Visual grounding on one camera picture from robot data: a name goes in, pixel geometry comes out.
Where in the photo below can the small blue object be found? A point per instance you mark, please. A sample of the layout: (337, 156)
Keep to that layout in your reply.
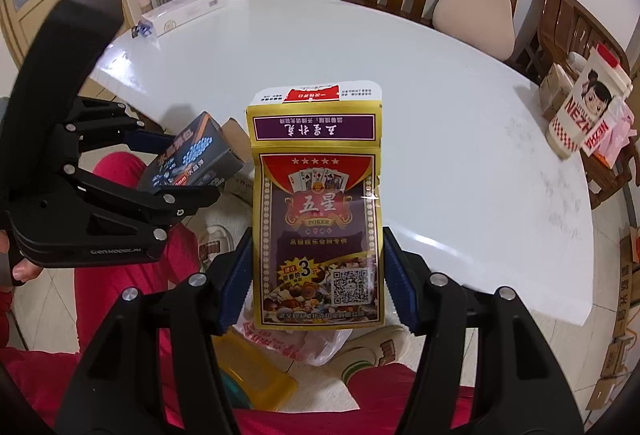
(142, 30)

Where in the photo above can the dark grey printed box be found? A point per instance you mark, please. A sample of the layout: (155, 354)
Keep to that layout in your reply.
(200, 150)

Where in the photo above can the pink plastic bag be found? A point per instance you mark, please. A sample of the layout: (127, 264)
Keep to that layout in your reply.
(617, 135)

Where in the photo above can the teal plastic item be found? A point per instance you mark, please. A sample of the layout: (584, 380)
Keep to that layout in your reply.
(240, 392)

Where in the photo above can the beige carton box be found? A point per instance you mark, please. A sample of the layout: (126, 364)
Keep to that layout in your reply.
(236, 135)

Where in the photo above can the long white flat box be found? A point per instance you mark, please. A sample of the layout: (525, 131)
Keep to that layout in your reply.
(185, 12)

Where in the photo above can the yellow purple playing card box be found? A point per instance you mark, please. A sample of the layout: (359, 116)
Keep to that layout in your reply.
(315, 215)

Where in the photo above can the person's left hand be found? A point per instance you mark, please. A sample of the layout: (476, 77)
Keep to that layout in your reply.
(22, 272)

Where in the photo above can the stack of flattened cartons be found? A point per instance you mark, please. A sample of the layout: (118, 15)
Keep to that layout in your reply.
(625, 265)

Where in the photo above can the white slipper with brown stripes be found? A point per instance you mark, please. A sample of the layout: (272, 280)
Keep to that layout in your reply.
(370, 355)
(216, 247)

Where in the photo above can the yellow plastic stool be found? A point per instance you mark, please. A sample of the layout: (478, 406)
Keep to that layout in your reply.
(262, 387)

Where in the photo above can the small brown cardboard box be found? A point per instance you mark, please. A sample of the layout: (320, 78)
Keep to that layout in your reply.
(555, 90)

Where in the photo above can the person's red pants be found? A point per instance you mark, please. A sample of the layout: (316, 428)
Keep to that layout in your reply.
(110, 286)

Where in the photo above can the pale green baby wipes pack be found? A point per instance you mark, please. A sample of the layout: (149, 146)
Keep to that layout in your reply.
(241, 185)

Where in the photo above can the wooden chair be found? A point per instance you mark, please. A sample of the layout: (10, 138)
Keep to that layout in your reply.
(590, 30)

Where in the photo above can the white plastic bag red print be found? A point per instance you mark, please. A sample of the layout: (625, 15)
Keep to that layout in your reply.
(310, 348)

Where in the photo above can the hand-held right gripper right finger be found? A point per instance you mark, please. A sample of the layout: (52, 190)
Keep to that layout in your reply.
(400, 296)

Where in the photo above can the white cartoon print cup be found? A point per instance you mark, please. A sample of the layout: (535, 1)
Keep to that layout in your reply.
(585, 110)

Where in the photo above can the beige seat cushion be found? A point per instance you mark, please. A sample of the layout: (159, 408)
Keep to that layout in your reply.
(475, 15)

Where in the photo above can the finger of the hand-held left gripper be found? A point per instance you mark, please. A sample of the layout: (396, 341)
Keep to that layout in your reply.
(172, 200)
(150, 143)

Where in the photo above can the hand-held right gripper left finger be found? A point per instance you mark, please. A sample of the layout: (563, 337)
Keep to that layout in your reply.
(235, 291)

